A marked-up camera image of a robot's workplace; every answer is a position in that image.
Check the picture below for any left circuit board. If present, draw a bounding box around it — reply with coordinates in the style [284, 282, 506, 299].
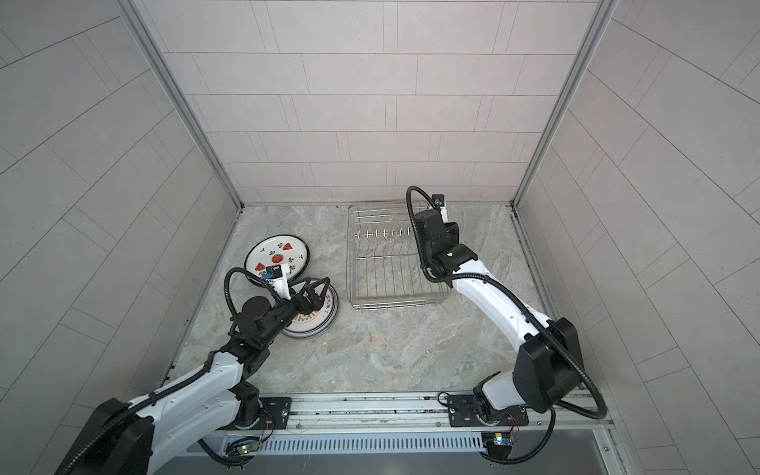
[226, 437, 262, 458]

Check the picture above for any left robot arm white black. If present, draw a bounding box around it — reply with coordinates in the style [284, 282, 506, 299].
[57, 267, 331, 474]

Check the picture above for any circuit board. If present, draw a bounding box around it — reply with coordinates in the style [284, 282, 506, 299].
[481, 431, 518, 462]
[226, 437, 262, 458]

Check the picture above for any right circuit board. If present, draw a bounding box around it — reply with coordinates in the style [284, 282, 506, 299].
[481, 431, 518, 462]

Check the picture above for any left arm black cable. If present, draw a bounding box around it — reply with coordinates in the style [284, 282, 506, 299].
[54, 266, 286, 475]

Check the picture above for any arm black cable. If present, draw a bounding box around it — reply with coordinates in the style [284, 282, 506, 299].
[406, 185, 610, 465]
[54, 266, 286, 475]

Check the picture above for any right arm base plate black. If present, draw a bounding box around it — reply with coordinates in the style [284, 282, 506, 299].
[437, 392, 530, 429]

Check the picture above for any aluminium mounting rail frame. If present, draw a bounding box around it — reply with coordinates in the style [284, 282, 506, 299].
[205, 391, 615, 456]

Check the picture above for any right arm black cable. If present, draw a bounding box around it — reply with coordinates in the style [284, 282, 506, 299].
[406, 185, 610, 465]

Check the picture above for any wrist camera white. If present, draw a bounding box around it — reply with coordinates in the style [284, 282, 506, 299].
[262, 264, 291, 300]
[431, 194, 449, 223]

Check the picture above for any white blue-rim watermelon plate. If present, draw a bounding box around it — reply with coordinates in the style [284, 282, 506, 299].
[243, 235, 311, 282]

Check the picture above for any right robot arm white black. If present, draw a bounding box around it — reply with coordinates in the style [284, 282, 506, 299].
[410, 209, 592, 424]

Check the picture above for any steel wire dish rack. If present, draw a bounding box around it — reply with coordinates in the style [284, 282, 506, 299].
[346, 202, 449, 311]

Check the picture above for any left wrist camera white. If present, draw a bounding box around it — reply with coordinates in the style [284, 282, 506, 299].
[262, 264, 291, 300]

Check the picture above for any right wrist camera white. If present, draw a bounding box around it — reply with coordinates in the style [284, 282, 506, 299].
[431, 194, 449, 223]

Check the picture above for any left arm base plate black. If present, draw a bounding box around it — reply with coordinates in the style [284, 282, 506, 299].
[225, 397, 292, 431]

